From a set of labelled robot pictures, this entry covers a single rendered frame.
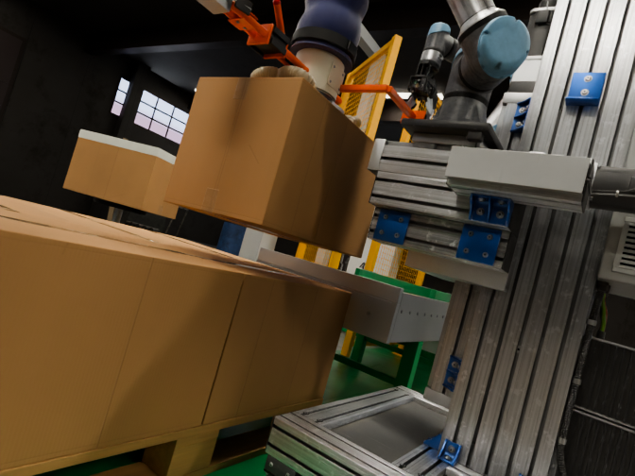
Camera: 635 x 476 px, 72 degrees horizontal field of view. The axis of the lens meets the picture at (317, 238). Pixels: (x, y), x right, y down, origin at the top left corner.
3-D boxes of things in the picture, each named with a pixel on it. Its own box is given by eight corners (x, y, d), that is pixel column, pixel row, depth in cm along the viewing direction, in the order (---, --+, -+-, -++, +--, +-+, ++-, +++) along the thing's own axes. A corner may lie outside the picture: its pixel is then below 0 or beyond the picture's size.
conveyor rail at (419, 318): (494, 337, 357) (500, 314, 358) (501, 339, 354) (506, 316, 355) (377, 338, 165) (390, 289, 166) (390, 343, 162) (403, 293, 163)
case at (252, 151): (278, 237, 184) (303, 145, 186) (361, 258, 162) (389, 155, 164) (163, 200, 134) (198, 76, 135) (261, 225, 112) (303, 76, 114)
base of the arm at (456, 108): (490, 149, 118) (500, 114, 118) (478, 127, 105) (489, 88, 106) (437, 144, 126) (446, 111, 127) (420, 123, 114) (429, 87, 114)
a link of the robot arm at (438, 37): (457, 28, 157) (439, 17, 154) (449, 57, 157) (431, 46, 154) (443, 36, 165) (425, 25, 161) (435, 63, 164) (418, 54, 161)
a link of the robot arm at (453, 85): (477, 114, 122) (490, 69, 123) (500, 97, 109) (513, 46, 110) (437, 102, 122) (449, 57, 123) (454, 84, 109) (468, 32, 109)
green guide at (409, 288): (427, 297, 392) (429, 288, 392) (437, 301, 386) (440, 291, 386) (340, 278, 259) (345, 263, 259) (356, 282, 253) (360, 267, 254)
